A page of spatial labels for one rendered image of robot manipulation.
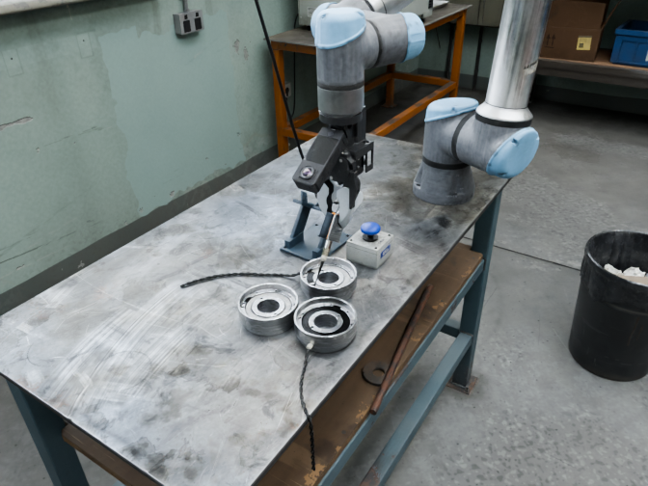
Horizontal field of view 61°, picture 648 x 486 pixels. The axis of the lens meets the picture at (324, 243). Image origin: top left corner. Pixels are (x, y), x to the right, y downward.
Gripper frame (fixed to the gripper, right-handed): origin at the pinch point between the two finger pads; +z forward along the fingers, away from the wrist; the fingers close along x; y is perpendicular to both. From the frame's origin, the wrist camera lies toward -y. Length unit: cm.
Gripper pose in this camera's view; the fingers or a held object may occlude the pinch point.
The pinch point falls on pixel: (335, 221)
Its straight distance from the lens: 100.3
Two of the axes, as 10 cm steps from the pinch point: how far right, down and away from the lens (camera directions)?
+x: -8.1, -3.0, 5.0
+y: 5.8, -4.4, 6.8
